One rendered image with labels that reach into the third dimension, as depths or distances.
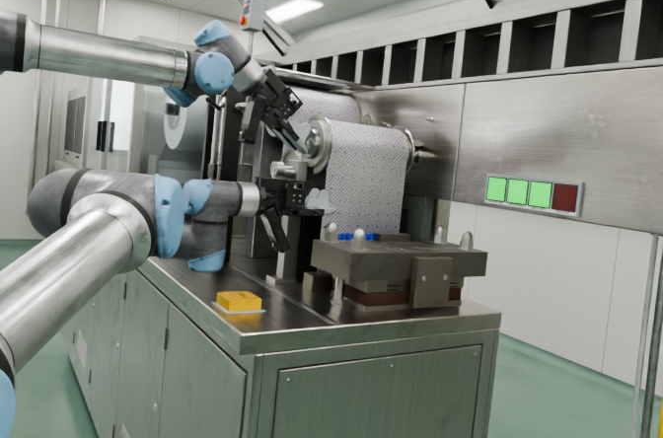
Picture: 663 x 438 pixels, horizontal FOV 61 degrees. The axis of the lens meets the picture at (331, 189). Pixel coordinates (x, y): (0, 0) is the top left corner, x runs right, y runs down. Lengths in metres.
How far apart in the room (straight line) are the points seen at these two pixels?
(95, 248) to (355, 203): 0.81
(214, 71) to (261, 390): 0.59
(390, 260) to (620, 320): 2.83
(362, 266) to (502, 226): 3.30
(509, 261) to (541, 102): 3.15
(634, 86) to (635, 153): 0.13
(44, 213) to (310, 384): 0.57
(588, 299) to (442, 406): 2.75
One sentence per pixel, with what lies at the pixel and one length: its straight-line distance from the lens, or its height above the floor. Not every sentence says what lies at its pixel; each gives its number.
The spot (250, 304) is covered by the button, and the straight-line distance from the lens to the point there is 1.15.
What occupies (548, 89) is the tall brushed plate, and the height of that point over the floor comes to 1.41.
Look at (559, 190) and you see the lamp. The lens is 1.25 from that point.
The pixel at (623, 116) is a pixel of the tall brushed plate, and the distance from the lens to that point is 1.20.
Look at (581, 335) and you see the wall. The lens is 4.09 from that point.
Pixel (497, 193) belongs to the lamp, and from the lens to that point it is 1.35.
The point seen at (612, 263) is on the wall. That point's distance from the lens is 3.93.
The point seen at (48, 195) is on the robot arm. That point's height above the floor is 1.13.
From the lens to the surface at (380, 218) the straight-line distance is 1.44.
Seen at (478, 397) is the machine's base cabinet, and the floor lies 0.70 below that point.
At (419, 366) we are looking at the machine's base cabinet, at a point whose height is 0.79.
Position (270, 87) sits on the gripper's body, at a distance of 1.32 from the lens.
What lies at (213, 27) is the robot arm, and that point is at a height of 1.47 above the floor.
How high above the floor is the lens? 1.21
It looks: 3 degrees down
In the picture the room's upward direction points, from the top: 6 degrees clockwise
